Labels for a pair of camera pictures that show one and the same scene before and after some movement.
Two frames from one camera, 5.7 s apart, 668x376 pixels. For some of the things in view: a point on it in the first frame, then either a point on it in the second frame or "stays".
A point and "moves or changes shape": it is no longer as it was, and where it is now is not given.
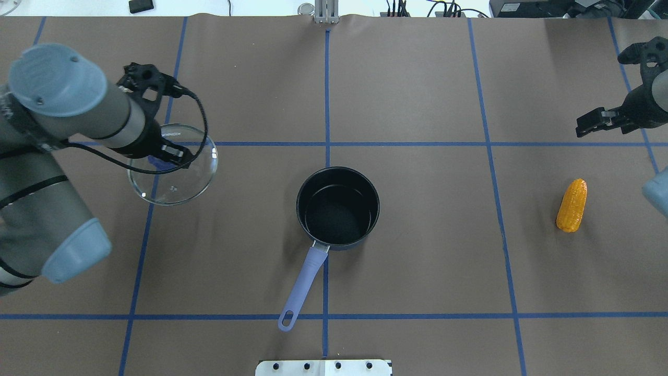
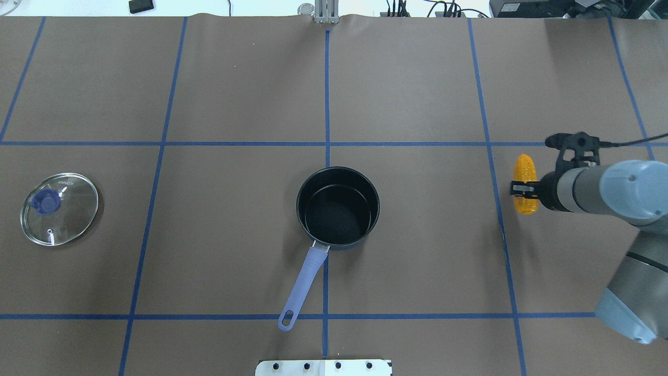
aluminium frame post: (326, 11) stays
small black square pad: (138, 6) stays
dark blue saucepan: (336, 207) stays
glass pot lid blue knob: (183, 185) moves or changes shape
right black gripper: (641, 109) → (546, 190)
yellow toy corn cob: (570, 213) → (525, 171)
